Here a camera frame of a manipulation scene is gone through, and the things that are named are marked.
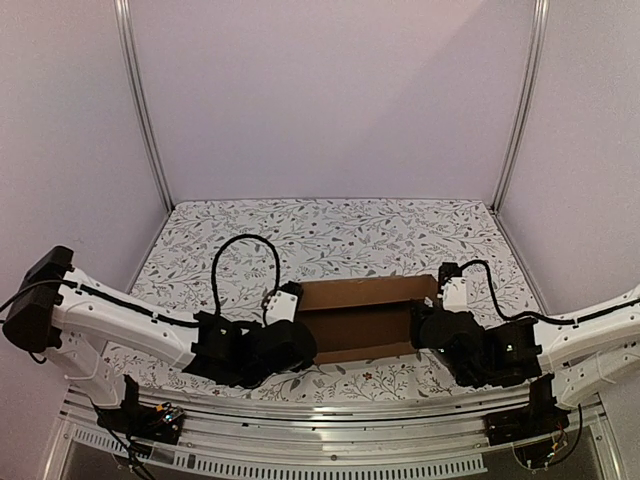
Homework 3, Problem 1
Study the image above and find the right black camera cable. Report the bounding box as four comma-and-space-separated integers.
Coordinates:
459, 258, 576, 326

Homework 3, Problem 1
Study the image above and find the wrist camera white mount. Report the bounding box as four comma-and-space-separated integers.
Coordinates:
437, 262, 469, 312
262, 281, 303, 326

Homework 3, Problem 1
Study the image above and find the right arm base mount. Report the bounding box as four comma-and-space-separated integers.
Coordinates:
483, 400, 569, 471

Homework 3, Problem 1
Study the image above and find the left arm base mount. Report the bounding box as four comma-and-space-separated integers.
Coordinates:
94, 390, 186, 445

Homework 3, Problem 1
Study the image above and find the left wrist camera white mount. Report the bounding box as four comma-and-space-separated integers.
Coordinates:
262, 281, 303, 326

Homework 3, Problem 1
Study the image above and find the floral patterned table mat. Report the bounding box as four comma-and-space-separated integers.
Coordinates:
104, 199, 538, 405

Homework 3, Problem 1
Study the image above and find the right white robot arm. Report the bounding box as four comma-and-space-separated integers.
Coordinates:
410, 280, 639, 436

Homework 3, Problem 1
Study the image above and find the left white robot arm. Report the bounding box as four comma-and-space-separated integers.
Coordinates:
2, 246, 317, 434

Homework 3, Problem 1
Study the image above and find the aluminium corner post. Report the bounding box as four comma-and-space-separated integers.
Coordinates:
490, 0, 550, 216
114, 0, 175, 214

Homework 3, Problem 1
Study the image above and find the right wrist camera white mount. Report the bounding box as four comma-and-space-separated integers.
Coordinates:
437, 262, 469, 312

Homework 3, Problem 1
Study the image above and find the brown cardboard box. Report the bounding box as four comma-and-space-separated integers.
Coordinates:
295, 274, 438, 365

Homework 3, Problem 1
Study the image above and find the left aluminium corner post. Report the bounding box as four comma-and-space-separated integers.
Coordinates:
114, 0, 175, 214

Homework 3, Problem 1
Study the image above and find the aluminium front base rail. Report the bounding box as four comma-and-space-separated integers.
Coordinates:
42, 384, 621, 480

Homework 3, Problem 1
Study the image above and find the right aluminium corner post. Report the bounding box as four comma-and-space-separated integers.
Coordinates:
490, 0, 550, 216

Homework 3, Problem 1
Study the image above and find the left black camera cable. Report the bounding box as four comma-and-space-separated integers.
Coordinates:
210, 233, 282, 316

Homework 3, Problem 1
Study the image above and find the black camera cable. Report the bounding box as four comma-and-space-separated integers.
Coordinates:
459, 258, 576, 326
210, 233, 282, 316

